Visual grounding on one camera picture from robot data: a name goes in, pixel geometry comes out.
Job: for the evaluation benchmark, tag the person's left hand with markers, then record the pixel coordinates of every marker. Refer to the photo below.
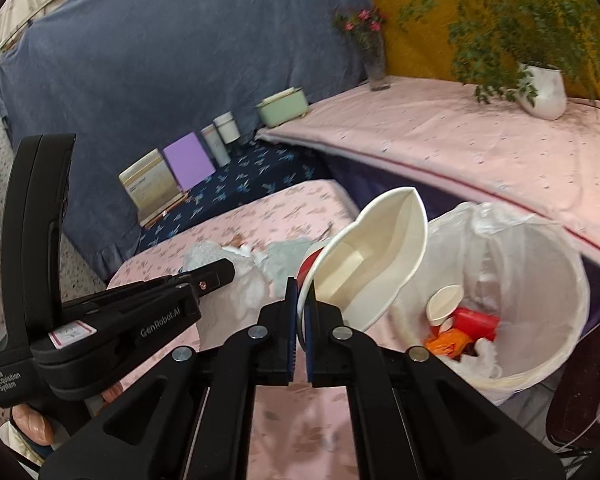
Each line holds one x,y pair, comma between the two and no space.
32,422

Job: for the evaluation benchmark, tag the beige boxed book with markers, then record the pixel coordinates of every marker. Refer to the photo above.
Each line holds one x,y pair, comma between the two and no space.
147,185

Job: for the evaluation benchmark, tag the glass vase with pink flowers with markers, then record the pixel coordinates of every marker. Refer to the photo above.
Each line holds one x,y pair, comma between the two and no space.
376,72

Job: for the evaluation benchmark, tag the navy floral cloth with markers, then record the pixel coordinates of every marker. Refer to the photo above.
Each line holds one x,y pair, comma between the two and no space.
250,170

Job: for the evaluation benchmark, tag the white trash bin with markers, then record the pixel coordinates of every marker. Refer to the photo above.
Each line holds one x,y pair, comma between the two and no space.
570,320

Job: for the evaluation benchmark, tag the small red paper cup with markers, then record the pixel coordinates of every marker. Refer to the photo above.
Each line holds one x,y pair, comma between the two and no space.
442,302

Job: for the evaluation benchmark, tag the green tissue box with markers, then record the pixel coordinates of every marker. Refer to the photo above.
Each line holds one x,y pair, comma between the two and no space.
282,109

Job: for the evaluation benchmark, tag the blue cloth backdrop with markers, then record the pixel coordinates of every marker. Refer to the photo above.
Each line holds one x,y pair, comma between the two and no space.
180,35

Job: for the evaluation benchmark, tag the large red paper cup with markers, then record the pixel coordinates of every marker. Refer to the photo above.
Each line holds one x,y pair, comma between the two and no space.
380,260

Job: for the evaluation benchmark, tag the orange snack wrapper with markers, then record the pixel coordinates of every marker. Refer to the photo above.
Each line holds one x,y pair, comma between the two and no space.
445,342

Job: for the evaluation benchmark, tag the purple card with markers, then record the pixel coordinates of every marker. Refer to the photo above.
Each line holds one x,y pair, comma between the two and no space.
187,160

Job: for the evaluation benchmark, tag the yellow cloth backdrop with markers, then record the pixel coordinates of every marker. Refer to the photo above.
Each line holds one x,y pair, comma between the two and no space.
415,50

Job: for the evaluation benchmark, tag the pink rabbit print tablecloth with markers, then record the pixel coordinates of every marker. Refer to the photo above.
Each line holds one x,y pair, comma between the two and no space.
300,200

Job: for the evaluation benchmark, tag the grey cloth pouch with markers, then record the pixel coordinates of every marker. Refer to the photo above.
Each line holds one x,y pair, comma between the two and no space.
285,255

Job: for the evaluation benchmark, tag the white tissue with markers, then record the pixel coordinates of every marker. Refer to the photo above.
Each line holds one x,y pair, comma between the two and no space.
245,285
485,360

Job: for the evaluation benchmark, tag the white jar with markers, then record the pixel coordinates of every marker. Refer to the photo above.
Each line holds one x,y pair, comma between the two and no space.
226,127

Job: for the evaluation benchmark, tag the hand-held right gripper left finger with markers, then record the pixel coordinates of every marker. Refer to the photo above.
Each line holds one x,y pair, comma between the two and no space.
291,320

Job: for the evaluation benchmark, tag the plain pink tablecloth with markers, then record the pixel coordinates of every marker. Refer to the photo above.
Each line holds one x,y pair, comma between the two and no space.
455,135

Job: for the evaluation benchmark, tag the green plant in white pot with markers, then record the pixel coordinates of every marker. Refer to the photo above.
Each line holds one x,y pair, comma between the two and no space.
542,92

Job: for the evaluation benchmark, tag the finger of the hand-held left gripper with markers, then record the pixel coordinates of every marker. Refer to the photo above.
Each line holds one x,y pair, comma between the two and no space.
205,277

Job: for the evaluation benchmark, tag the white bottle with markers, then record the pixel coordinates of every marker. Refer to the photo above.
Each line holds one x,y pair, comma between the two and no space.
216,145

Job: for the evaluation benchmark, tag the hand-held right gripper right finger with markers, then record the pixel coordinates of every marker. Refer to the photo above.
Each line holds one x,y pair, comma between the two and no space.
308,340

